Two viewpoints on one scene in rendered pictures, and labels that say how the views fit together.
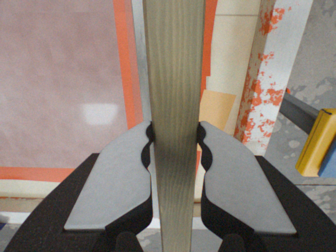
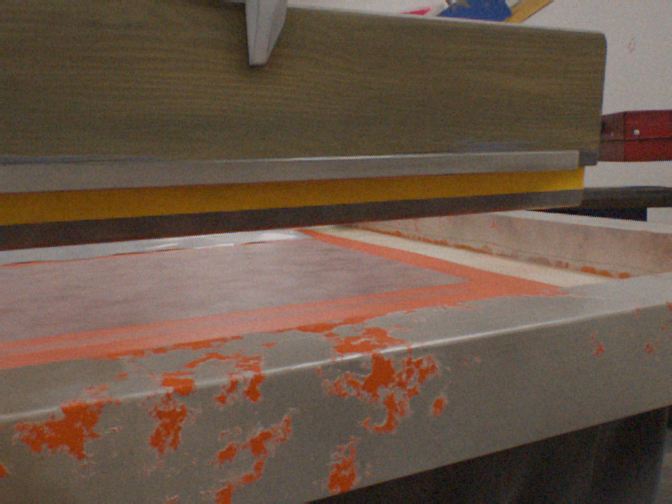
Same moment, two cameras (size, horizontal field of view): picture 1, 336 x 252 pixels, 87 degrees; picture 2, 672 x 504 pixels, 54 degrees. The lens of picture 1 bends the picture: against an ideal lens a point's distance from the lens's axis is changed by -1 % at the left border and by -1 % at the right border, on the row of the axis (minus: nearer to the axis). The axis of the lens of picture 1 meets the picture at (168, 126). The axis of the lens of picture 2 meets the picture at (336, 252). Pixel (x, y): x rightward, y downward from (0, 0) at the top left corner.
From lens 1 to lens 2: 0.37 m
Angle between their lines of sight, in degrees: 93
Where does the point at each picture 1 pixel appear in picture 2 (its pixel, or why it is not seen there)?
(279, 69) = (453, 321)
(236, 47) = not seen: hidden behind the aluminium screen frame
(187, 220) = not seen: outside the picture
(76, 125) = (71, 302)
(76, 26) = (296, 287)
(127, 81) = (220, 317)
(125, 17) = (350, 302)
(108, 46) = (283, 300)
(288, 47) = (519, 314)
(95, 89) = (180, 303)
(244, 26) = not seen: hidden behind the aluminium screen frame
